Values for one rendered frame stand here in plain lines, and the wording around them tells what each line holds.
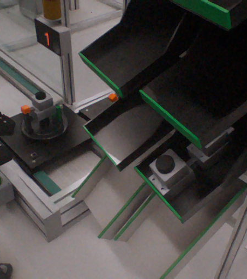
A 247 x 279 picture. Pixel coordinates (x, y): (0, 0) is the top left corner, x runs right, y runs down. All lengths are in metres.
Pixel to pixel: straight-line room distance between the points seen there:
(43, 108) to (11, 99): 0.34
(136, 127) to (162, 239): 0.23
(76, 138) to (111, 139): 0.37
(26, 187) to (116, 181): 0.26
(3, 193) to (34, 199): 0.10
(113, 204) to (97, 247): 0.17
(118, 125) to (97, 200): 0.21
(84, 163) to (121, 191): 0.28
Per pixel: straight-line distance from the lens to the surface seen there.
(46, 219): 0.88
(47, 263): 0.93
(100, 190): 0.83
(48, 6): 1.03
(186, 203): 0.59
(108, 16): 2.08
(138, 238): 0.77
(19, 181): 0.97
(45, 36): 1.08
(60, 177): 1.02
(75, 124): 1.10
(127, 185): 0.79
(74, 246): 0.94
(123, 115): 0.72
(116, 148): 0.67
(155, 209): 0.76
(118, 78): 0.57
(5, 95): 1.37
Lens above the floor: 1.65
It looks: 41 degrees down
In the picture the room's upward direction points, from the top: 3 degrees clockwise
